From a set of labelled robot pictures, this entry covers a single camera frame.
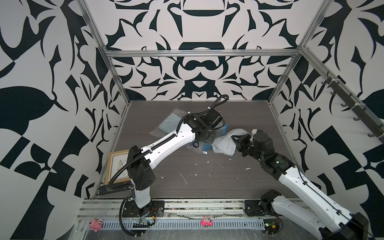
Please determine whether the pink plush toy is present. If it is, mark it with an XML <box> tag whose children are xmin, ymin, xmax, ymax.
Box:
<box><xmin>88</xmin><ymin>219</ymin><xmax>103</xmax><ymax>233</ymax></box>

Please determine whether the pink toy on rail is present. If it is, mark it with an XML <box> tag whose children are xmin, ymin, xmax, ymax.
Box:
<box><xmin>201</xmin><ymin>216</ymin><xmax>213</xmax><ymax>228</ymax></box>

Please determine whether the grey towel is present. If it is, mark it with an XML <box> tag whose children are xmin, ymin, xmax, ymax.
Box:
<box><xmin>212</xmin><ymin>129</ymin><xmax>249</xmax><ymax>156</ymax></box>

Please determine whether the black remote control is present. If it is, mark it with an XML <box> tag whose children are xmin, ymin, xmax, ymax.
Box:
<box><xmin>99</xmin><ymin>182</ymin><xmax>133</xmax><ymax>196</ymax></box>

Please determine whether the green circuit board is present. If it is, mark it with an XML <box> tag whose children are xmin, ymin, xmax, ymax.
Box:
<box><xmin>263</xmin><ymin>221</ymin><xmax>281</xmax><ymax>236</ymax></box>

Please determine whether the grey wall hook rack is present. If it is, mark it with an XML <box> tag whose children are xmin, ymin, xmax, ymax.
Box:
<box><xmin>322</xmin><ymin>71</ymin><xmax>384</xmax><ymax>144</ymax></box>

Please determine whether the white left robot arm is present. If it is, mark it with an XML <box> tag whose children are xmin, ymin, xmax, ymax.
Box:
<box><xmin>119</xmin><ymin>108</ymin><xmax>225</xmax><ymax>217</ymax></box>

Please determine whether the light teal towel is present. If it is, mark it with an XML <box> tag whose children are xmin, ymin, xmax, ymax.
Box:
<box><xmin>159</xmin><ymin>111</ymin><xmax>186</xmax><ymax>134</ymax></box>

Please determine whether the black corrugated cable conduit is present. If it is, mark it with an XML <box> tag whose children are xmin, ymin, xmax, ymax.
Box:
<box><xmin>106</xmin><ymin>94</ymin><xmax>230</xmax><ymax>191</ymax></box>

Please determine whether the wooden picture frame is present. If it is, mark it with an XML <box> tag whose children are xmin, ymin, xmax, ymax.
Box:
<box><xmin>105</xmin><ymin>150</ymin><xmax>130</xmax><ymax>185</ymax></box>

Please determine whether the white slotted cable duct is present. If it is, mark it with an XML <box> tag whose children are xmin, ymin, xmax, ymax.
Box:
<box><xmin>102</xmin><ymin>219</ymin><xmax>265</xmax><ymax>231</ymax></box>

